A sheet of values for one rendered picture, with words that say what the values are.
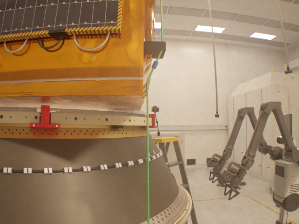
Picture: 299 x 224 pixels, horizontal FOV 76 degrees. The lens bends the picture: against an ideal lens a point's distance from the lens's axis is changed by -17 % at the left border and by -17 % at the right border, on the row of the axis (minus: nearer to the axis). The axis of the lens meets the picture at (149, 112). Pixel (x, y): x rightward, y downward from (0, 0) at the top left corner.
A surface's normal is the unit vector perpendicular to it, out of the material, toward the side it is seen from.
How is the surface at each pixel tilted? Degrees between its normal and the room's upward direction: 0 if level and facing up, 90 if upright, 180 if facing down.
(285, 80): 55
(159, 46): 90
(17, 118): 90
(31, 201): 62
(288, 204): 90
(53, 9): 90
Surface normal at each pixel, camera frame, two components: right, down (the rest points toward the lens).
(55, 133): 0.47, -0.52
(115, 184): 0.65, -0.50
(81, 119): 0.63, -0.05
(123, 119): 0.82, -0.04
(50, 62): 0.04, 0.07
